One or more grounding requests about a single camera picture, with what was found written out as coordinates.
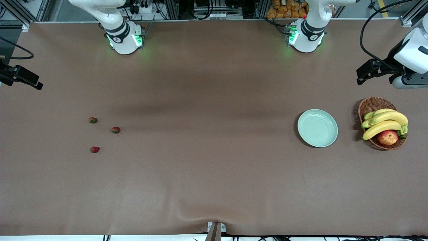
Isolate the pale green round plate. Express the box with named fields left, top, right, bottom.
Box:
left=297, top=109, right=338, bottom=148

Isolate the brown wicker basket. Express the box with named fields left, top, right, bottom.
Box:
left=358, top=97, right=408, bottom=151

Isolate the yellow banana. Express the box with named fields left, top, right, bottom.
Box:
left=363, top=108, right=398, bottom=121
left=361, top=111, right=409, bottom=129
left=362, top=120, right=403, bottom=141

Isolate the red yellow apple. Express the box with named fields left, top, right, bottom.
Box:
left=377, top=130, right=399, bottom=146

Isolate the pile of orange buns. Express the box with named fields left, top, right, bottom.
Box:
left=266, top=0, right=309, bottom=19

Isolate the white power strip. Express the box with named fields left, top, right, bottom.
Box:
left=129, top=2, right=154, bottom=14

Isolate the large table cover mat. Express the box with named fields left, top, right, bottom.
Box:
left=0, top=19, right=428, bottom=236

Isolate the aluminium frame post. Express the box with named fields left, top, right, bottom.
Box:
left=400, top=0, right=428, bottom=27
left=0, top=0, right=51, bottom=28

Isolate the grey metal mount bracket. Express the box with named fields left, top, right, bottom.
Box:
left=205, top=222, right=226, bottom=241

